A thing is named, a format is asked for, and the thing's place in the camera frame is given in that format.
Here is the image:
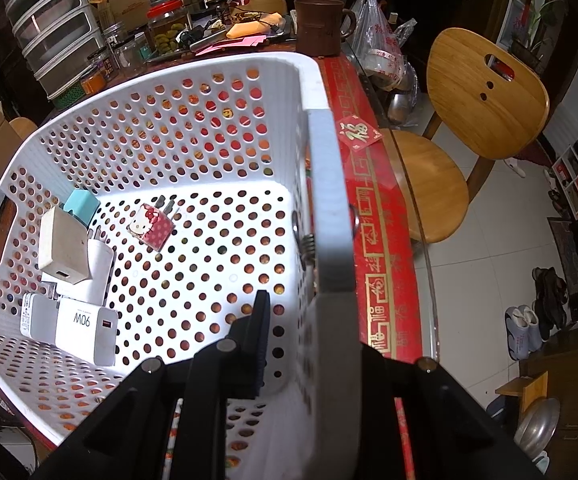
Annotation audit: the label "jar with orange contents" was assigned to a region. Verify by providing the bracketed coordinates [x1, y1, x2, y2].
[80, 66, 106, 96]

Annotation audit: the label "light blue charger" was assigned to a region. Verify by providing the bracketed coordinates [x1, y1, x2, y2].
[62, 188, 100, 228]

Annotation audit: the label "white 90W charger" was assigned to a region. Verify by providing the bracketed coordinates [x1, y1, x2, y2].
[20, 294, 118, 366]

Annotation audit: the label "pink paper sheets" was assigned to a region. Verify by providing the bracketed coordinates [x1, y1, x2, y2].
[197, 35, 267, 55]

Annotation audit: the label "wooden chair left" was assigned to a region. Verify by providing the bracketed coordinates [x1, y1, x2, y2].
[9, 117, 37, 140]

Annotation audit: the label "white perforated plastic basket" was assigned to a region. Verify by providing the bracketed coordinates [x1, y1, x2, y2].
[0, 52, 361, 479]

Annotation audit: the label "brown mug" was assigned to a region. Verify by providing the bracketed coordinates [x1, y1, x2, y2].
[295, 0, 356, 58]

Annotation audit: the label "red-lid pickle jar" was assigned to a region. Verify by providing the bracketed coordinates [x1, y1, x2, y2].
[147, 0, 188, 55]

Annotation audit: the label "white drawer tower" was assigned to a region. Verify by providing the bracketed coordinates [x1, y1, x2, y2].
[4, 0, 106, 100]

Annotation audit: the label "white square charger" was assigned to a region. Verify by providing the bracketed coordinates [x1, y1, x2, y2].
[37, 207, 90, 284]

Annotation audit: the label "red fu paper card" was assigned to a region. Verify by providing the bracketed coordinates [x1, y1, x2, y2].
[337, 115, 382, 152]

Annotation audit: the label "red floral tablecloth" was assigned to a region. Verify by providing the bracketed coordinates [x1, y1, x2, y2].
[0, 41, 438, 480]

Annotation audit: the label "wooden chair right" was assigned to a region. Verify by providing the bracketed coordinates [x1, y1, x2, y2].
[390, 27, 550, 244]

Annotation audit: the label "Hello Kitty charger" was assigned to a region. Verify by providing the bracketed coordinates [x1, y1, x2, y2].
[127, 195, 175, 252]

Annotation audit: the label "wooden chair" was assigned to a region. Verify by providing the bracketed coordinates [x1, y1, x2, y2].
[9, 117, 37, 140]
[390, 27, 550, 244]

